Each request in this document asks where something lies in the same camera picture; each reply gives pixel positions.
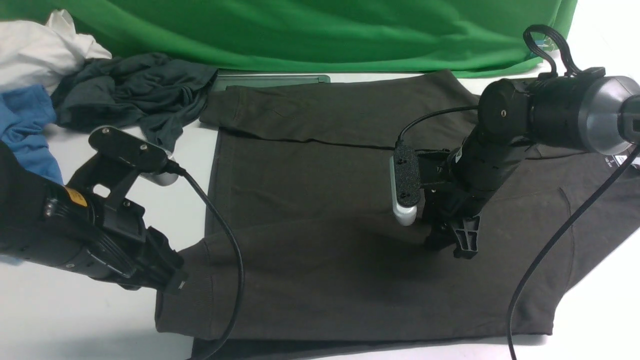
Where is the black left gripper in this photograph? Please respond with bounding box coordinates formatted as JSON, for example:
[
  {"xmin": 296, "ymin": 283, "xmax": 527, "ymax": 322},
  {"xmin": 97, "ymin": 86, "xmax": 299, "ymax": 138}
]
[{"xmin": 67, "ymin": 152, "xmax": 189, "ymax": 295}]

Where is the right camera black cable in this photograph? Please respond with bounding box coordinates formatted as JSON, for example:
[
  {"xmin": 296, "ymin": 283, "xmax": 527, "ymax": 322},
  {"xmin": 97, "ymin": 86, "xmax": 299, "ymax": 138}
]
[{"xmin": 506, "ymin": 145, "xmax": 640, "ymax": 360}]

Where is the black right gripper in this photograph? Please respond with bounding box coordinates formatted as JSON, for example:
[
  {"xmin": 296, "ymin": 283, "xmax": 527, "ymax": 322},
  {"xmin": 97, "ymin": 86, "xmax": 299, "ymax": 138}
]
[{"xmin": 417, "ymin": 128, "xmax": 526, "ymax": 260}]

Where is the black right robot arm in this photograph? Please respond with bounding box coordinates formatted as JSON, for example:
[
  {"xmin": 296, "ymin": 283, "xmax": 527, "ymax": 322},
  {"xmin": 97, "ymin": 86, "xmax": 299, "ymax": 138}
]
[{"xmin": 391, "ymin": 67, "xmax": 639, "ymax": 259}]

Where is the dark teal crumpled shirt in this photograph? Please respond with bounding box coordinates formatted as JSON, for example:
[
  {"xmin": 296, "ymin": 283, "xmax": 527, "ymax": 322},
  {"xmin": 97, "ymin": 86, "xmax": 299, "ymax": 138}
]
[{"xmin": 51, "ymin": 52, "xmax": 218, "ymax": 152}]

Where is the white crumpled shirt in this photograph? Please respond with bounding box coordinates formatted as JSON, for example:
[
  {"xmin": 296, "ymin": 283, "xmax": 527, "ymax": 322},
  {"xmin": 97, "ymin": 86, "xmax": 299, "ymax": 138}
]
[{"xmin": 0, "ymin": 9, "xmax": 112, "ymax": 94}]

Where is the blue crumpled shirt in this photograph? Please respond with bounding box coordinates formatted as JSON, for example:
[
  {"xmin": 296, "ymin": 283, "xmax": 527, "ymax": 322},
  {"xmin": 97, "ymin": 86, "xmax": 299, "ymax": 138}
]
[{"xmin": 0, "ymin": 85, "xmax": 65, "ymax": 266}]

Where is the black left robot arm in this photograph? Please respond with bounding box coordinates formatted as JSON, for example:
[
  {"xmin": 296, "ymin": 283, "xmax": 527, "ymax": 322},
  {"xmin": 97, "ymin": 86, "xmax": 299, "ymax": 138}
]
[{"xmin": 0, "ymin": 144, "xmax": 188, "ymax": 294}]

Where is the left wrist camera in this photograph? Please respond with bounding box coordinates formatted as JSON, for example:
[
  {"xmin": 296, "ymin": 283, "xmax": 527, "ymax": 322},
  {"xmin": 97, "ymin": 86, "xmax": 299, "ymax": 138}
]
[{"xmin": 88, "ymin": 125, "xmax": 179, "ymax": 187}]

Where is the green backdrop cloth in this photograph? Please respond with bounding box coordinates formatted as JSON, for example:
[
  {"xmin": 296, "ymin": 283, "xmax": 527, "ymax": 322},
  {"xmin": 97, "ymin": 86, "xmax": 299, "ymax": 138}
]
[{"xmin": 1, "ymin": 0, "xmax": 578, "ymax": 78}]

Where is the dark gray long-sleeve shirt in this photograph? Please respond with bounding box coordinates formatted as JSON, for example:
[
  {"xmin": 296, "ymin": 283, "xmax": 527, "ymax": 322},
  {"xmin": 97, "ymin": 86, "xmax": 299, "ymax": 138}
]
[{"xmin": 155, "ymin": 70, "xmax": 640, "ymax": 360}]

